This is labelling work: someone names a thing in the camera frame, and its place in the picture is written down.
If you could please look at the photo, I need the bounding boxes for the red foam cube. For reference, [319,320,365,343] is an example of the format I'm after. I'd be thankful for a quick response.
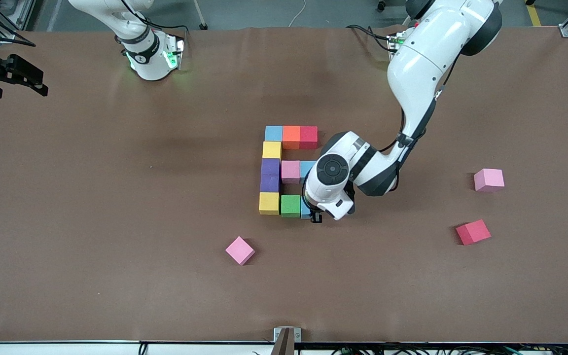
[299,126,319,150]
[456,219,492,246]

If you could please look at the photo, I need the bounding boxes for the orange foam cube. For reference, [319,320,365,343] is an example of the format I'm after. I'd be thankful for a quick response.
[283,125,301,150]

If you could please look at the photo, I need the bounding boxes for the white floor cable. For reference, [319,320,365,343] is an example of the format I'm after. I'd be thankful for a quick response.
[289,0,307,28]

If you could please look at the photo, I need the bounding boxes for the pink foam cube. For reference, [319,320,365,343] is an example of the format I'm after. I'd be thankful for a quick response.
[225,236,256,266]
[473,168,505,192]
[281,160,301,184]

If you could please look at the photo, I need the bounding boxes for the purple foam cube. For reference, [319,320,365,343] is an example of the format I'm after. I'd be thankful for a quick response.
[260,158,282,177]
[259,175,281,194]

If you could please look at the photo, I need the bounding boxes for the green foam cube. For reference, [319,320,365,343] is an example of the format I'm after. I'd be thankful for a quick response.
[281,195,301,218]

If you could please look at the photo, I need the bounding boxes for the brown table cover mat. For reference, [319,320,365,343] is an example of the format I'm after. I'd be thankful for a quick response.
[0,27,568,344]

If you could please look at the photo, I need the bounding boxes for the black arm base cables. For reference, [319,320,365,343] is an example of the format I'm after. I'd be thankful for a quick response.
[346,24,394,52]

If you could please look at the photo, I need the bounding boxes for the metal table edge bracket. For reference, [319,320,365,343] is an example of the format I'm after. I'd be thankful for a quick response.
[272,327,302,355]

